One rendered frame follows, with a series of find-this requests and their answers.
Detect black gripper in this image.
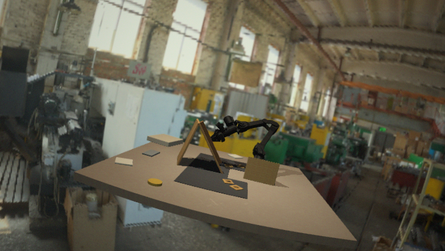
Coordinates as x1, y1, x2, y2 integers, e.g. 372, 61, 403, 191
211, 127, 231, 142

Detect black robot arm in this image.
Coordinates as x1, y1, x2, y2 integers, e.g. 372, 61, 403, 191
216, 116, 279, 160

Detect yellow flat round disc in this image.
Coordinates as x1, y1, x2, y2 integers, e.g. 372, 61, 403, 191
147, 178, 163, 186

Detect grey flat rectangular tile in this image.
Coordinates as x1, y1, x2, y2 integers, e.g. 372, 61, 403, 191
142, 150, 160, 157

